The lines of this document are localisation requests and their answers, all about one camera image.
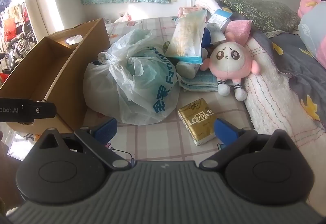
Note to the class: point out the white water dispenser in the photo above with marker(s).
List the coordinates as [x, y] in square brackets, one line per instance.
[191, 1]

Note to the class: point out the small white plastic bag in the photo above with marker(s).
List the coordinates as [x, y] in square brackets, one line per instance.
[123, 17]

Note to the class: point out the green scrunched cloth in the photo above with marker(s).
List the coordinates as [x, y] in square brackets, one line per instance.
[166, 47]

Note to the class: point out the teal towel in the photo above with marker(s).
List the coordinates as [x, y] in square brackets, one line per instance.
[198, 82]

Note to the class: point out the white tied plastic bag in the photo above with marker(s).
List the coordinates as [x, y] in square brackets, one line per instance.
[137, 81]

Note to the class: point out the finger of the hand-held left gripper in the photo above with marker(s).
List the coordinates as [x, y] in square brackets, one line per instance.
[38, 110]

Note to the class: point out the brown cardboard box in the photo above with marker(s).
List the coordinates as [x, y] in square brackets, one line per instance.
[73, 81]

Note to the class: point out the grey quilt with yellow print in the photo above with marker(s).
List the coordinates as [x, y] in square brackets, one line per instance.
[293, 61]

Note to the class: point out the red wet wipes pack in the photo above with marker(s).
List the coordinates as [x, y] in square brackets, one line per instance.
[186, 11]

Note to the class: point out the hanging blue clothes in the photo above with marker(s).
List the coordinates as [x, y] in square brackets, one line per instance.
[5, 3]

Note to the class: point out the gold tissue pack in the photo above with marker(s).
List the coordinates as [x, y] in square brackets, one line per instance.
[196, 122]

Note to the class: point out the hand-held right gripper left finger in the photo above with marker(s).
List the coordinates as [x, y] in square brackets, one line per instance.
[105, 129]

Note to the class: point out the green leaf print pillow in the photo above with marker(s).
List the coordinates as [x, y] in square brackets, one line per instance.
[262, 14]

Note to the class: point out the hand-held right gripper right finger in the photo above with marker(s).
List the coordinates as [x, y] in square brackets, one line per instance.
[225, 131]

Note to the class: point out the orange plastic bag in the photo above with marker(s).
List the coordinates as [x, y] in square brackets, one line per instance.
[9, 29]

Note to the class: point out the white packet with blue label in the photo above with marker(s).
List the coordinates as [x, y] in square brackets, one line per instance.
[219, 16]

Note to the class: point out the white yogurt cup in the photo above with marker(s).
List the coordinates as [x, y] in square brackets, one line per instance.
[187, 70]

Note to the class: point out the pink pillow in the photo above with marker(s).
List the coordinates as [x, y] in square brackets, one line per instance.
[308, 5]

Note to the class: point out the pink white plush toy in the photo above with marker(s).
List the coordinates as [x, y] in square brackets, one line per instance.
[229, 61]

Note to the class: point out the white fleece blanket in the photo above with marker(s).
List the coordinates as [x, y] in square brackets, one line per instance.
[270, 91]

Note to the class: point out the clear plastic packet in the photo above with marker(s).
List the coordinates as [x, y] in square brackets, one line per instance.
[187, 38]

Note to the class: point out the wheelchair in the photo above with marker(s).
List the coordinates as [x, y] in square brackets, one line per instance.
[20, 40]

